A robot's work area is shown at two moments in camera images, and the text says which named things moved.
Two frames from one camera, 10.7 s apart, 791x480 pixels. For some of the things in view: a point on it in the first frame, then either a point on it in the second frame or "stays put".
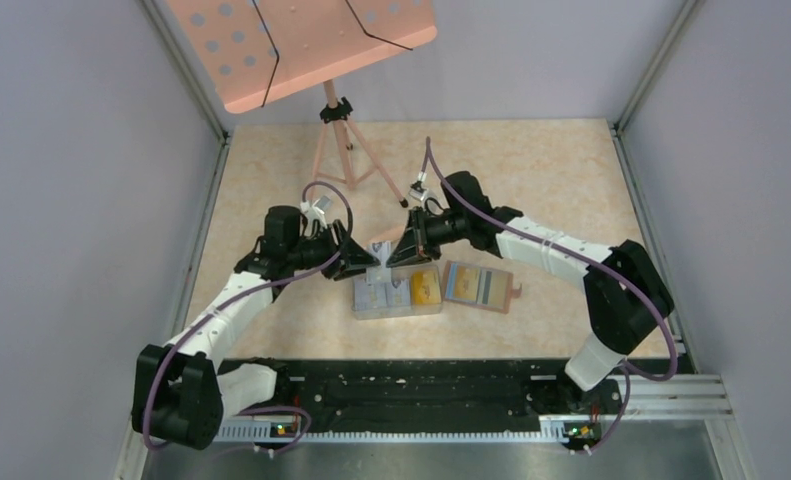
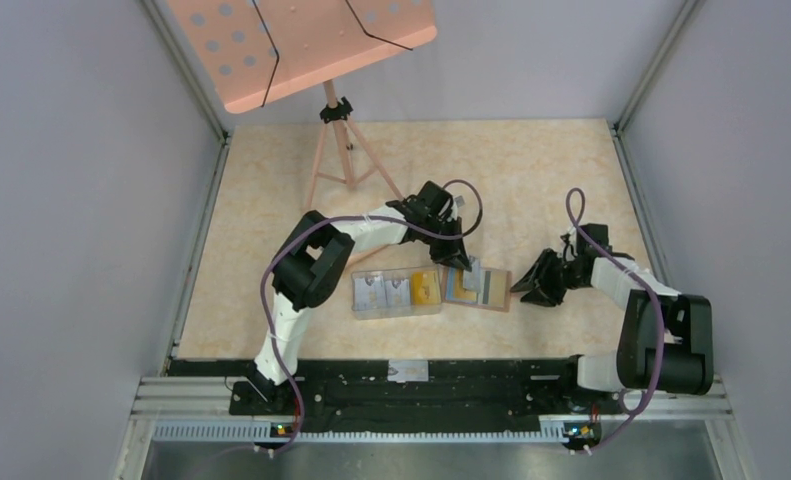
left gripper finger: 353,254 to 460,256
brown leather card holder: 480,287 stays put
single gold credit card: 466,282 stays put
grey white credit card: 370,295 stays put
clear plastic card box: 399,292 stays put
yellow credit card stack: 426,287 stays put
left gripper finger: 356,263 to 441,250
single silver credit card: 383,252 to 472,279
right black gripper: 415,238 to 538,278
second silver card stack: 400,296 stays put
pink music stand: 255,52 stays put
